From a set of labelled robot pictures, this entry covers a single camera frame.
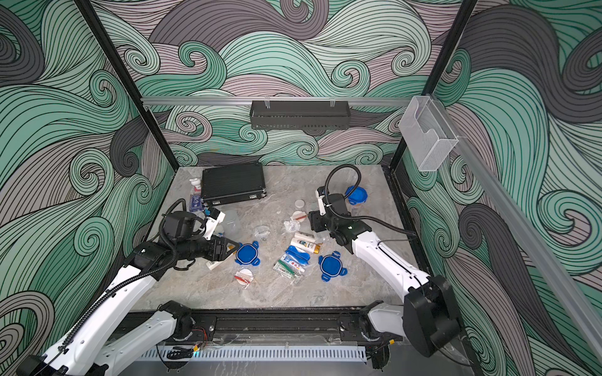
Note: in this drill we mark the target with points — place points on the black wall shelf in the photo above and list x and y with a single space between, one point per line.
300 115

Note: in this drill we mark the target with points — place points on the crumpled clear wrapper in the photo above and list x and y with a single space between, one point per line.
291 226

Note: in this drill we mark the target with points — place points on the aluminium wall rail back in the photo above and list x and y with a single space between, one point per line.
247 101

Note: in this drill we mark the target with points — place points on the white perforated cable duct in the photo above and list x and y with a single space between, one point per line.
266 354

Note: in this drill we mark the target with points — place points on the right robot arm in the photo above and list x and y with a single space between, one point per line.
429 317

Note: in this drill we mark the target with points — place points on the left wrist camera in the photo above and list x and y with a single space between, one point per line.
213 217

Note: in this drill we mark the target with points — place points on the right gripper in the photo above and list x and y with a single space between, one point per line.
316 221

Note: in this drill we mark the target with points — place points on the green toothpaste packet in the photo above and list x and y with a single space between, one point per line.
287 271

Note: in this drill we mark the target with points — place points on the white tube orange cap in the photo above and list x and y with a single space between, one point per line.
211 265
306 246

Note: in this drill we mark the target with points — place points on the white bottle orange cap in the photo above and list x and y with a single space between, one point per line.
308 237

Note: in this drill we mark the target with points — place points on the aluminium wall rail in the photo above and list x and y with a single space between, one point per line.
247 101
571 297

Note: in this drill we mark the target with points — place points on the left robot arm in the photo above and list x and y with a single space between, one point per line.
85 350

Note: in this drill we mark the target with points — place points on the aluminium wall rail right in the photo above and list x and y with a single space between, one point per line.
571 297

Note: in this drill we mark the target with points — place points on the clear round plastic cap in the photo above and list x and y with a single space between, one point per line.
261 232

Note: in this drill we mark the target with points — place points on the round red white packet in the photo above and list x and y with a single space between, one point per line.
244 277

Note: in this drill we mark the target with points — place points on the black ribbed case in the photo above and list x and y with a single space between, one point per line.
232 184

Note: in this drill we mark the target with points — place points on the blue playing card box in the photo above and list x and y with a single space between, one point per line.
196 204

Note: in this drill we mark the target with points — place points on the blue toothbrush packet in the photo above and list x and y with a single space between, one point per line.
300 256

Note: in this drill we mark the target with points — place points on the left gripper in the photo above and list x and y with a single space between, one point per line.
220 254

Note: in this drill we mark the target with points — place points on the clear acrylic wall holder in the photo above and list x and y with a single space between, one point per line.
427 130

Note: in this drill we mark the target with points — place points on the white pink small bottle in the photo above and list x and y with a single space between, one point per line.
196 186

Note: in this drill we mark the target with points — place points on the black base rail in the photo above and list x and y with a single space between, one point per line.
347 323

